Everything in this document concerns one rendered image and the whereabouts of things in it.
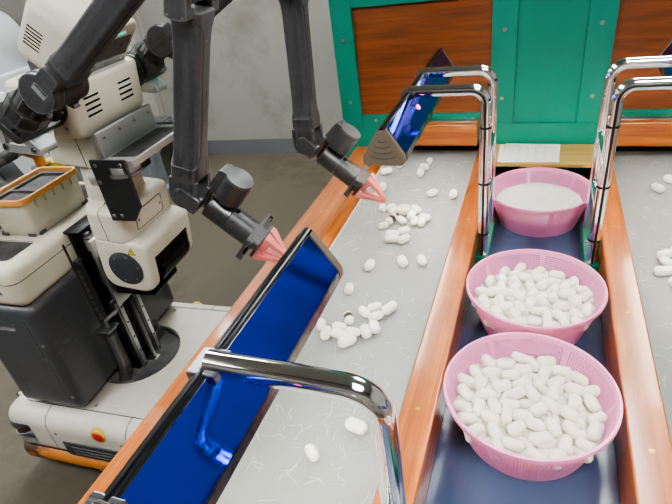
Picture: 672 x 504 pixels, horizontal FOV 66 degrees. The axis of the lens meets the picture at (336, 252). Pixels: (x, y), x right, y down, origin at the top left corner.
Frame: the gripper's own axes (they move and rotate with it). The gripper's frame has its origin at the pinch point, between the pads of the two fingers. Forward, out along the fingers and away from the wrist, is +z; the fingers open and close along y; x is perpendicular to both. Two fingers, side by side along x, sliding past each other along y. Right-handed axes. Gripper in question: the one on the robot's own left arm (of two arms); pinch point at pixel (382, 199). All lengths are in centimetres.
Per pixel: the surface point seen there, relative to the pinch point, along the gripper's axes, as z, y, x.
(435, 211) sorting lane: 14.0, 7.8, -2.4
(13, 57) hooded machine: -247, 170, 199
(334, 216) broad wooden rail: -7.1, -1.8, 12.6
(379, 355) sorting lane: 13, -49, -3
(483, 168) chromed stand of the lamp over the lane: 11.1, -8.3, -26.9
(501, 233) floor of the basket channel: 31.4, 9.0, -8.8
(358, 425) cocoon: 13, -66, -5
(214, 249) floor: -42, 85, 145
